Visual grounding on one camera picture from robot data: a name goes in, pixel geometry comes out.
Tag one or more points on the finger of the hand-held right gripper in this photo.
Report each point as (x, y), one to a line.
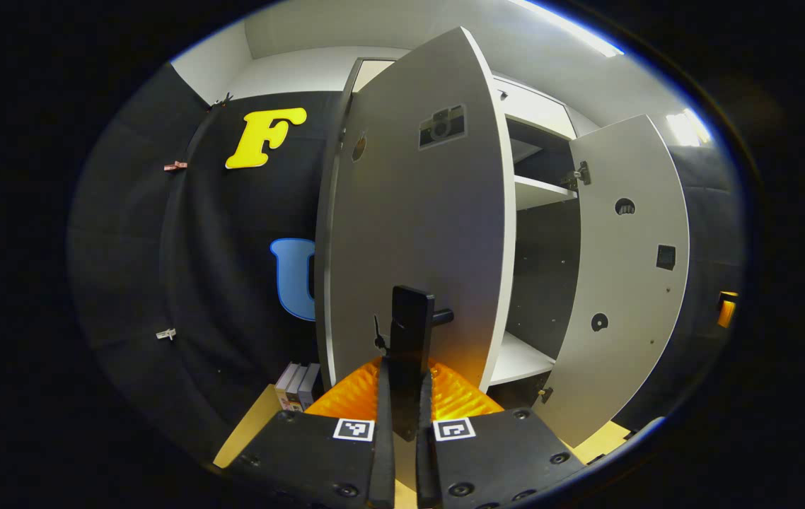
(726, 311)

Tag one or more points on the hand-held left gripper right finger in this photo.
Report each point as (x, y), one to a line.
(425, 466)

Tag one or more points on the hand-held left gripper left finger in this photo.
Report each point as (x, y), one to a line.
(383, 466)

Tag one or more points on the grey door with headphones sticker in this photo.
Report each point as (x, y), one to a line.
(622, 297)

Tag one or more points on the grey double-door shoe cabinet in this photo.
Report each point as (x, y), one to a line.
(544, 268)

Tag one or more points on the grey door with camera sticker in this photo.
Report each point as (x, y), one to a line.
(409, 233)

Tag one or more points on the metal door hinge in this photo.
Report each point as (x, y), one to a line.
(545, 394)
(578, 175)

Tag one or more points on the white cabinet bottom board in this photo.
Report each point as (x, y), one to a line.
(519, 360)

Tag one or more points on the white cabinet shelf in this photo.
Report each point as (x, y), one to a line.
(540, 192)

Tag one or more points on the dark small box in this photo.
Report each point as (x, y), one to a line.
(310, 385)

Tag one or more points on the grey small box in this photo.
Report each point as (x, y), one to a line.
(298, 392)

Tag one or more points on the white small box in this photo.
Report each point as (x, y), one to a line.
(284, 385)

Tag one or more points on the small ceiling light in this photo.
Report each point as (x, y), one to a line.
(689, 127)

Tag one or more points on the black backdrop cloth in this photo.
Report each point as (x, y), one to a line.
(233, 283)

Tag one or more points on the white clip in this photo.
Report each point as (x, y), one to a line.
(166, 334)

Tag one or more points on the red clip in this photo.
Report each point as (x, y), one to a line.
(175, 166)

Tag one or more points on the black binder clip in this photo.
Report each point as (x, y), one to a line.
(222, 100)

